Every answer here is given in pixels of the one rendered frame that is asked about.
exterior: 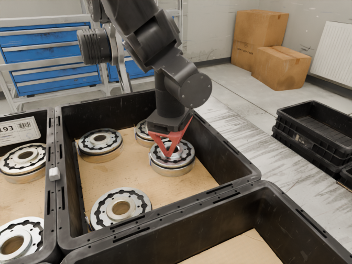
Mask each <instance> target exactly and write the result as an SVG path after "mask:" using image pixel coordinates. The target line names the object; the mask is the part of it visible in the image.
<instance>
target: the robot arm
mask: <svg viewBox="0 0 352 264"><path fill-rule="evenodd" d="M101 2H102V4H103V6H104V9H105V13H106V14H107V16H108V17H109V19H110V20H111V22H112V23H113V26H114V27H115V29H116V30H117V32H118V33H119V35H120V36H121V38H122V39H123V42H122V45H123V46H124V48H125V49H126V51H127V52H128V53H129V55H130V56H131V57H132V59H133V60H134V61H135V63H136V64H137V66H138V67H139V68H140V69H141V70H142V71H143V72H145V73H147V72H148V71H149V70H152V69H154V76H155V92H156V107H157V108H156V109H155V110H154V112H153V113H152V114H151V115H150V116H149V117H148V118H147V119H146V125H147V130H148V134H149V135H150V137H151V138H152V139H153V140H154V141H155V142H156V144H157V145H158V146H159V148H160V149H161V151H162V153H163V154H164V156H166V157H171V156H172V154H173V152H174V150H175V148H176V146H177V144H179V143H180V141H181V139H182V137H183V135H184V133H185V131H186V129H187V127H188V125H189V123H190V121H191V119H192V117H193V113H192V112H190V110H191V109H193V108H198V107H200V106H202V105H203V104H204V103H206V101H207V100H208V99H209V97H210V95H211V93H212V81H211V79H210V77H209V76H208V75H206V74H204V73H203V72H201V71H199V70H198V69H197V67H196V66H195V65H194V63H193V62H191V61H190V60H188V59H187V58H185V57H184V56H182V55H183V52H182V50H181V49H179V48H178V47H179V46H180V45H181V44H182V42H181V40H180V38H179V36H178V34H179V33H180V31H179V29H178V27H177V25H176V23H175V21H174V19H173V18H172V16H171V15H170V14H169V12H168V11H166V10H163V9H162V8H161V7H159V6H157V4H156V2H155V0H101ZM178 130H180V131H178ZM160 136H162V137H167V138H169V140H171V141H172V144H171V146H170V149H169V151H167V150H166V148H165V146H164V144H163V142H162V140H161V138H160Z"/></svg>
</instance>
